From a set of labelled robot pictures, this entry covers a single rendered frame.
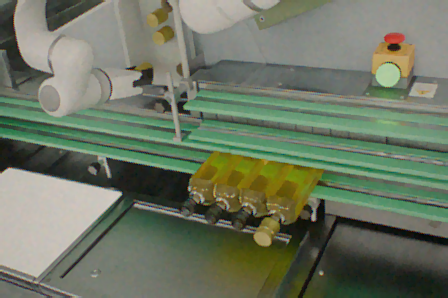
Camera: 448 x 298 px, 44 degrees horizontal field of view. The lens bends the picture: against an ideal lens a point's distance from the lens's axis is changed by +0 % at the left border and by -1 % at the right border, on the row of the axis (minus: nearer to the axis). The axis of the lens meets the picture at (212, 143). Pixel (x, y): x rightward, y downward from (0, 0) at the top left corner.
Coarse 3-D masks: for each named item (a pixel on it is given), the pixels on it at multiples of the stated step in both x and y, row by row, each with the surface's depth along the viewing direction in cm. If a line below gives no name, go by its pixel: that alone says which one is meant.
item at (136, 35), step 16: (128, 0) 131; (144, 0) 133; (160, 0) 131; (128, 16) 132; (144, 16) 135; (176, 16) 122; (128, 32) 133; (144, 32) 138; (176, 32) 133; (128, 48) 134; (144, 48) 139; (160, 48) 138; (176, 48) 136; (128, 64) 136; (160, 64) 141; (176, 64) 138; (160, 80) 134; (176, 80) 133
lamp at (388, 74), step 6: (384, 66) 105; (390, 66) 105; (396, 66) 106; (378, 72) 106; (384, 72) 105; (390, 72) 105; (396, 72) 105; (378, 78) 106; (384, 78) 106; (390, 78) 105; (396, 78) 105; (384, 84) 106; (390, 84) 106
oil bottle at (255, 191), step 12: (264, 168) 113; (276, 168) 112; (252, 180) 110; (264, 180) 109; (276, 180) 110; (240, 192) 107; (252, 192) 106; (264, 192) 106; (240, 204) 107; (252, 204) 106; (264, 204) 106; (252, 216) 107
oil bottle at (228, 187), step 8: (240, 160) 117; (248, 160) 116; (256, 160) 116; (232, 168) 115; (240, 168) 114; (248, 168) 114; (224, 176) 112; (232, 176) 112; (240, 176) 112; (248, 176) 112; (216, 184) 110; (224, 184) 110; (232, 184) 110; (240, 184) 110; (216, 192) 109; (224, 192) 108; (232, 192) 108; (232, 200) 108; (232, 208) 109
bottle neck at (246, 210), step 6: (246, 204) 106; (240, 210) 104; (246, 210) 104; (252, 210) 105; (234, 216) 103; (240, 216) 103; (246, 216) 103; (234, 222) 104; (240, 222) 105; (246, 222) 103; (240, 228) 103
